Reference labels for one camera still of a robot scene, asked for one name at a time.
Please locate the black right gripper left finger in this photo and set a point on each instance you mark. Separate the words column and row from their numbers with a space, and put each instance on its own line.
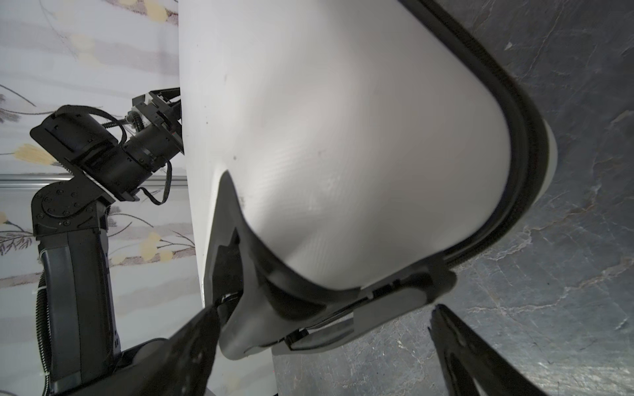
column 181, row 365

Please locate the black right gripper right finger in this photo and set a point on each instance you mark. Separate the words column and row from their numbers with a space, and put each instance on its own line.
column 470, row 366

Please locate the white hard-shell suitcase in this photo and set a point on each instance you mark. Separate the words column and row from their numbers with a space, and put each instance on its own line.
column 342, row 158

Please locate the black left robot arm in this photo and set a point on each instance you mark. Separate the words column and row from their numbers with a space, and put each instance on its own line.
column 109, row 160

